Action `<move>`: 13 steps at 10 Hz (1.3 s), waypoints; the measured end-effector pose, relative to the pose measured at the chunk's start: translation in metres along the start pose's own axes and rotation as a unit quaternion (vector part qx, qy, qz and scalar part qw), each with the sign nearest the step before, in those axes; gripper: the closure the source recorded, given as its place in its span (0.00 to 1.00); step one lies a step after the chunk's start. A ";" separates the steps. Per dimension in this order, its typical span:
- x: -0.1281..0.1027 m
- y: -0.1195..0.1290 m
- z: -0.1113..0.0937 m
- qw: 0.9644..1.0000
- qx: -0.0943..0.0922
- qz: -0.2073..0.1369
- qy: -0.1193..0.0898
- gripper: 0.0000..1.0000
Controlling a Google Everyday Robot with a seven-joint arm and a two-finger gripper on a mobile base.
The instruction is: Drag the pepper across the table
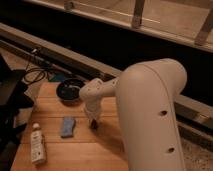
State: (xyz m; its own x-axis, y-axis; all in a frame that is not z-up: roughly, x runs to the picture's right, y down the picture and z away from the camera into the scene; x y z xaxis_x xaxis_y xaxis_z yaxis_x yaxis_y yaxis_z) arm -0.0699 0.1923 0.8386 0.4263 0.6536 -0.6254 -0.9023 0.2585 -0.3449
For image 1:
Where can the dark round bowl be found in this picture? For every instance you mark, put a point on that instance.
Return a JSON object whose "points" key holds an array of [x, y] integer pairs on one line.
{"points": [[68, 90]]}

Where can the white plastic bottle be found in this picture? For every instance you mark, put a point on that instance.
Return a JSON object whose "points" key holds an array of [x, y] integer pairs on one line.
{"points": [[38, 153]]}

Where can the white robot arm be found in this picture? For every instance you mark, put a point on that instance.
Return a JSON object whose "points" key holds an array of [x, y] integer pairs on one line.
{"points": [[145, 93]]}

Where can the blue sponge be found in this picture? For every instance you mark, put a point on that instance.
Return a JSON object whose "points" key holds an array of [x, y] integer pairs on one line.
{"points": [[67, 127]]}

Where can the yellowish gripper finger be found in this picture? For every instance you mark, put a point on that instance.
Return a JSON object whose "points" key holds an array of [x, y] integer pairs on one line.
{"points": [[90, 121]]}

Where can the black equipment on left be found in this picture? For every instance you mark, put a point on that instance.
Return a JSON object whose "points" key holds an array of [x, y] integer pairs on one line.
{"points": [[12, 100]]}

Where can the metal rail frame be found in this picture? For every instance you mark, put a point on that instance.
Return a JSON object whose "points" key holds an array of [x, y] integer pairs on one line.
{"points": [[88, 46]]}

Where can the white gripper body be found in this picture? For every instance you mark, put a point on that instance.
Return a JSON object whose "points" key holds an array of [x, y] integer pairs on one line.
{"points": [[93, 109]]}

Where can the blue object behind table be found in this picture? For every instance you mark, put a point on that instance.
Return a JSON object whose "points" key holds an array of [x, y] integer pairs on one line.
{"points": [[59, 77]]}

